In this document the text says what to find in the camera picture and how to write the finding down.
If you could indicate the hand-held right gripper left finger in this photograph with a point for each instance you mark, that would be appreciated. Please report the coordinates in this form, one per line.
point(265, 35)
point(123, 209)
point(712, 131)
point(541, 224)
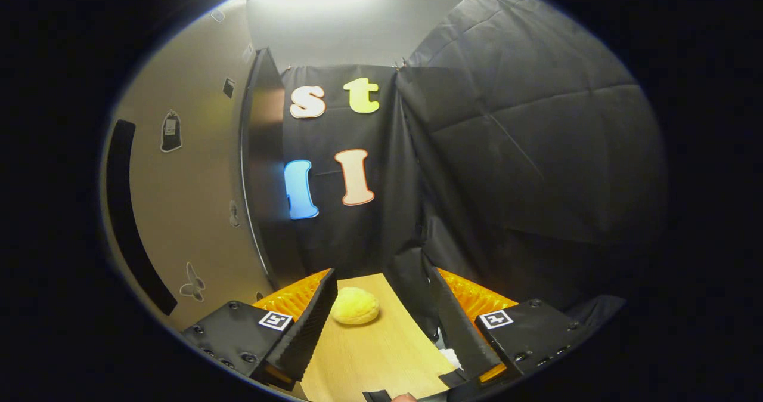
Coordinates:
point(307, 330)

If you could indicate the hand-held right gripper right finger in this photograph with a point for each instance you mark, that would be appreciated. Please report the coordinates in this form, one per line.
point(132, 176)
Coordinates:
point(456, 330)

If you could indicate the white crumpled object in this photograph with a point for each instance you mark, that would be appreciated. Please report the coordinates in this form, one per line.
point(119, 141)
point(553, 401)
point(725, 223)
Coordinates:
point(450, 357)

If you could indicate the yellow soft lumpy toy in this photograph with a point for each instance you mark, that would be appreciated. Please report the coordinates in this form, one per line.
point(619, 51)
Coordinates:
point(354, 306)

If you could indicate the black backdrop cloth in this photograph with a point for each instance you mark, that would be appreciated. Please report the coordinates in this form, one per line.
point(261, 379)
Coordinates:
point(536, 151)

